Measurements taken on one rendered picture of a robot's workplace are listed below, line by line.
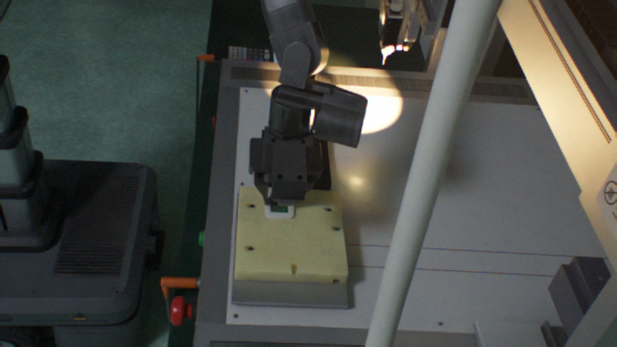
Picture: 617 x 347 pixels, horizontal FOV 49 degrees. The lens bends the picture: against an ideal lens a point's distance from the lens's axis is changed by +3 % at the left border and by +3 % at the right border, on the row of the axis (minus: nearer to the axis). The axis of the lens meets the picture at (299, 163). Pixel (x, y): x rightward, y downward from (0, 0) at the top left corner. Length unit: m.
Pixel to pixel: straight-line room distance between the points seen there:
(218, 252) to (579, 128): 0.51
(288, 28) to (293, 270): 0.33
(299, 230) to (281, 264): 0.07
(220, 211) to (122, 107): 1.62
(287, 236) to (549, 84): 0.41
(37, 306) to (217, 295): 0.84
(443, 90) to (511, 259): 0.67
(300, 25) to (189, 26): 2.27
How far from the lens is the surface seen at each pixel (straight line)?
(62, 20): 3.16
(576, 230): 1.18
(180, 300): 0.96
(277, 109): 0.86
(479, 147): 1.27
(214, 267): 0.98
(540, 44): 0.94
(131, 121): 2.57
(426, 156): 0.48
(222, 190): 1.08
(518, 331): 0.98
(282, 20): 0.85
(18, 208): 1.76
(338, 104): 0.86
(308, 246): 0.96
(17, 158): 1.67
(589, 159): 0.80
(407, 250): 0.55
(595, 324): 0.80
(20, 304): 1.74
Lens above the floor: 1.62
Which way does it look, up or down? 42 degrees down
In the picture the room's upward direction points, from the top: 8 degrees clockwise
